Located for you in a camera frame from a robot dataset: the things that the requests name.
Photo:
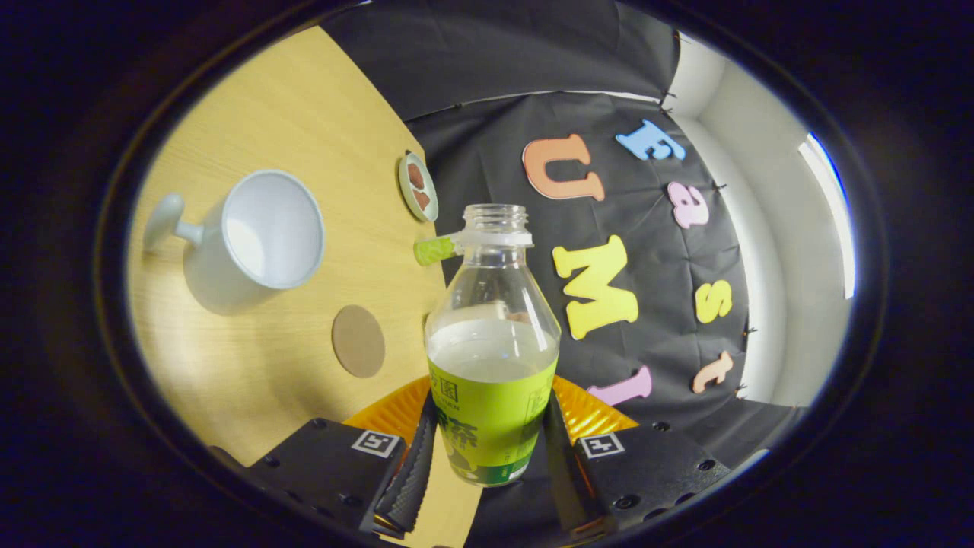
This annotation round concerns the ceiling light panel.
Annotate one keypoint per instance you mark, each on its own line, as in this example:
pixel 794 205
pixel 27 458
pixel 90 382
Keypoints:
pixel 833 213

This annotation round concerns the juice bottle green label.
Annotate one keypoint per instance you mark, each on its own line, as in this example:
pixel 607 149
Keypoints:
pixel 491 411

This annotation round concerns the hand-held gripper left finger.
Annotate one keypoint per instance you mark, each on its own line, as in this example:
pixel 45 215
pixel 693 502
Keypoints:
pixel 411 479

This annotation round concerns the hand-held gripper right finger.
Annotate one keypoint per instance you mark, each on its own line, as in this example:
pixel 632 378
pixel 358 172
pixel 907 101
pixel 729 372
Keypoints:
pixel 559 472

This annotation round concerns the capped bottle green label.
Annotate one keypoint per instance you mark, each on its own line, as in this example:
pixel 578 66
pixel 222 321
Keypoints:
pixel 434 250

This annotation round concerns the round brown coaster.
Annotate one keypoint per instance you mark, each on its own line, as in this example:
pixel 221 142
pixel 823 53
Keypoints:
pixel 358 341

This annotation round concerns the wooden table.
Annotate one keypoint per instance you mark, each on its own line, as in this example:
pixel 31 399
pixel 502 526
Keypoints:
pixel 228 365

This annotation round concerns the brown meat piece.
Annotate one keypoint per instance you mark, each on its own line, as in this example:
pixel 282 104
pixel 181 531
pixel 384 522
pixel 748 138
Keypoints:
pixel 422 200
pixel 415 175

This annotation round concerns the white cup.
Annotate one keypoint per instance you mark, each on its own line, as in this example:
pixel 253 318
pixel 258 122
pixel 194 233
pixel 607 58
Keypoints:
pixel 274 228

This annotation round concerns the pale green plate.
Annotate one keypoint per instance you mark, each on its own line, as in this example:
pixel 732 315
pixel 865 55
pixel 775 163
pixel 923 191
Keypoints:
pixel 405 194

